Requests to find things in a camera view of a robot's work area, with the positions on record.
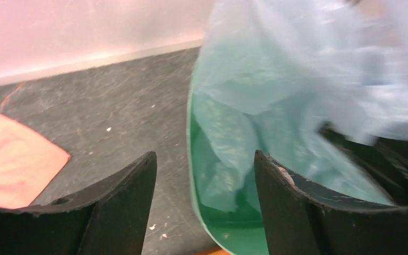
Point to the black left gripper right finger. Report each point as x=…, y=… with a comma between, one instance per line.
x=304, y=217

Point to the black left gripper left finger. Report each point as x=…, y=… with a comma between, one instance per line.
x=107, y=217

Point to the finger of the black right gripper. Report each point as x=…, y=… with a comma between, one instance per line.
x=385, y=162

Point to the green plastic trash bin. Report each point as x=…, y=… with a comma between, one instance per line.
x=232, y=225

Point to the translucent blue plastic trash bag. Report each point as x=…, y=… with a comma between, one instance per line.
x=270, y=73

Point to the orange compartment tray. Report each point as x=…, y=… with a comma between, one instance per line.
x=213, y=251

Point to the pink cloth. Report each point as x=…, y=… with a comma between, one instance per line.
x=28, y=163

